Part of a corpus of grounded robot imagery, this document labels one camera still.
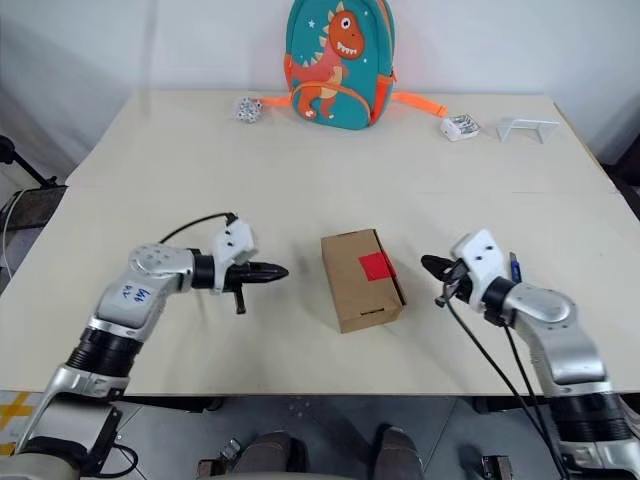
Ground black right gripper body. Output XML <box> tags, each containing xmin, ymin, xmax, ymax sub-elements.
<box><xmin>433</xmin><ymin>259</ymin><xmax>482</xmax><ymax>308</ymax></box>

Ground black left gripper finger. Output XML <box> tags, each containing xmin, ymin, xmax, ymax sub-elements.
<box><xmin>228</xmin><ymin>272</ymin><xmax>290</xmax><ymax>287</ymax></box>
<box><xmin>244</xmin><ymin>259</ymin><xmax>290</xmax><ymax>275</ymax></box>

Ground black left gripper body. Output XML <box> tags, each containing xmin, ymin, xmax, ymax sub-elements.
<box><xmin>219</xmin><ymin>267</ymin><xmax>249</xmax><ymax>316</ymax></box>

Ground brown cardboard box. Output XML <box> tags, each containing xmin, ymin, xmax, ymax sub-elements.
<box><xmin>320</xmin><ymin>228</ymin><xmax>408</xmax><ymax>335</ymax></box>

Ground clear acrylic stand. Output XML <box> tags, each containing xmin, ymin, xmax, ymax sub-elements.
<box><xmin>495</xmin><ymin>117</ymin><xmax>559</xmax><ymax>144</ymax></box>

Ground dark rounded shape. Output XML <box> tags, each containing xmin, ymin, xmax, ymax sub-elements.
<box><xmin>233</xmin><ymin>431</ymin><xmax>307</xmax><ymax>480</ymax></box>
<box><xmin>373</xmin><ymin>424</ymin><xmax>427</xmax><ymax>480</ymax></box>

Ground teal dinosaur backpack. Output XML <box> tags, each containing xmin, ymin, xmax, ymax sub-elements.
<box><xmin>259</xmin><ymin>0</ymin><xmax>447</xmax><ymax>133</ymax></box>

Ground black stand leg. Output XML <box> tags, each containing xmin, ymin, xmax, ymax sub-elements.
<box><xmin>606</xmin><ymin>162</ymin><xmax>640</xmax><ymax>222</ymax></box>

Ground black floor mat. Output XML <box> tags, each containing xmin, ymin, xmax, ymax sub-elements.
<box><xmin>0</xmin><ymin>185</ymin><xmax>69</xmax><ymax>233</ymax></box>

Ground black tripod leg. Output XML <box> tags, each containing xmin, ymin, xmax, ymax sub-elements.
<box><xmin>0</xmin><ymin>133</ymin><xmax>60</xmax><ymax>190</ymax></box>

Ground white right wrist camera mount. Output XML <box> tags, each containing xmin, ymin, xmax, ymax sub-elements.
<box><xmin>449</xmin><ymin>229</ymin><xmax>512</xmax><ymax>307</ymax></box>

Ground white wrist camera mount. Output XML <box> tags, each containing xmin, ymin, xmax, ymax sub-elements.
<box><xmin>449</xmin><ymin>229</ymin><xmax>512</xmax><ymax>307</ymax></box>
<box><xmin>211</xmin><ymin>219</ymin><xmax>257</xmax><ymax>294</ymax></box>

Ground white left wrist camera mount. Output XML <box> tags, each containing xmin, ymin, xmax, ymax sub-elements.
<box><xmin>211</xmin><ymin>219</ymin><xmax>257</xmax><ymax>294</ymax></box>

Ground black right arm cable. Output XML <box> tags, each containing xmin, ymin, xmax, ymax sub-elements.
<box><xmin>503</xmin><ymin>322</ymin><xmax>549</xmax><ymax>419</ymax></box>
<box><xmin>438</xmin><ymin>299</ymin><xmax>569</xmax><ymax>480</ymax></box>

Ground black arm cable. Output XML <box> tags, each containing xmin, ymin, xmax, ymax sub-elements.
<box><xmin>503</xmin><ymin>322</ymin><xmax>549</xmax><ymax>419</ymax></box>
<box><xmin>438</xmin><ymin>299</ymin><xmax>569</xmax><ymax>480</ymax></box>
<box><xmin>159</xmin><ymin>212</ymin><xmax>237</xmax><ymax>246</ymax></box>

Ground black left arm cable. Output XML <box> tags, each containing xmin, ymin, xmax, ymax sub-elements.
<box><xmin>159</xmin><ymin>212</ymin><xmax>237</xmax><ymax>246</ymax></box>

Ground black table frame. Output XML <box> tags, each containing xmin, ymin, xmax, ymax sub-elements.
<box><xmin>123</xmin><ymin>395</ymin><xmax>551</xmax><ymax>415</ymax></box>

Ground small metal bracket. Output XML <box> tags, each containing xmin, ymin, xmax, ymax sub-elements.
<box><xmin>196</xmin><ymin>438</ymin><xmax>242</xmax><ymax>480</ymax></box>
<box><xmin>479</xmin><ymin>453</ymin><xmax>514</xmax><ymax>480</ymax></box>

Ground black shoulder cable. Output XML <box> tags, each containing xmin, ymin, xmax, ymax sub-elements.
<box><xmin>110</xmin><ymin>433</ymin><xmax>140</xmax><ymax>475</ymax></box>

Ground white floor cable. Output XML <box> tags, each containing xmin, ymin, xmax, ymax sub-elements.
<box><xmin>0</xmin><ymin>191</ymin><xmax>27</xmax><ymax>282</ymax></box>

